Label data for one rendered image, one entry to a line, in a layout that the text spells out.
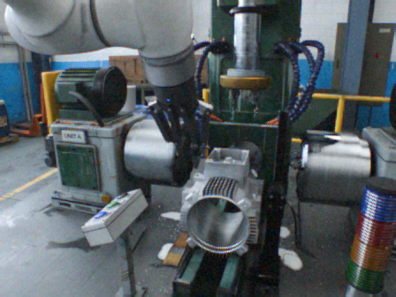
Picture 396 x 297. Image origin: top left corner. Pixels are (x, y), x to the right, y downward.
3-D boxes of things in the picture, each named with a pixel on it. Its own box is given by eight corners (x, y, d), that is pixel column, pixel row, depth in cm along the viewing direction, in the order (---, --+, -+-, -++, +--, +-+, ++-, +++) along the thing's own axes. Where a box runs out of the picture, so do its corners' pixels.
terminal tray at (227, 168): (213, 171, 88) (213, 148, 86) (248, 174, 85) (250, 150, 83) (202, 187, 77) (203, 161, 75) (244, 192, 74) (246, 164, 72)
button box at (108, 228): (127, 210, 78) (118, 193, 78) (148, 205, 76) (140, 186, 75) (90, 247, 63) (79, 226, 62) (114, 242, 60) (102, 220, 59)
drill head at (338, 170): (275, 182, 118) (280, 121, 111) (382, 193, 107) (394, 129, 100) (272, 212, 95) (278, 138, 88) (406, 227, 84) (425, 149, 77)
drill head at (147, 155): (126, 165, 136) (123, 112, 128) (203, 174, 126) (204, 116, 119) (95, 187, 113) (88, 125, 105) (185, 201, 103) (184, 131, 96)
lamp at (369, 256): (347, 247, 51) (352, 225, 50) (382, 251, 50) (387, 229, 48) (354, 268, 46) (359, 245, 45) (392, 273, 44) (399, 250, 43)
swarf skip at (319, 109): (274, 141, 499) (277, 91, 473) (273, 129, 586) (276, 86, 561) (346, 146, 474) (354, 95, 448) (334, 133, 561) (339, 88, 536)
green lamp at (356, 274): (343, 266, 53) (347, 247, 51) (376, 271, 51) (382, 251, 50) (348, 289, 47) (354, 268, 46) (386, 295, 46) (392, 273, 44)
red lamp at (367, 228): (352, 225, 50) (356, 202, 49) (387, 229, 48) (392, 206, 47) (359, 245, 45) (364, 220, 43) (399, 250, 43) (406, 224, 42)
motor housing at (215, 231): (199, 214, 94) (199, 157, 88) (259, 222, 89) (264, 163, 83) (179, 252, 75) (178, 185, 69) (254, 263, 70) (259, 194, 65)
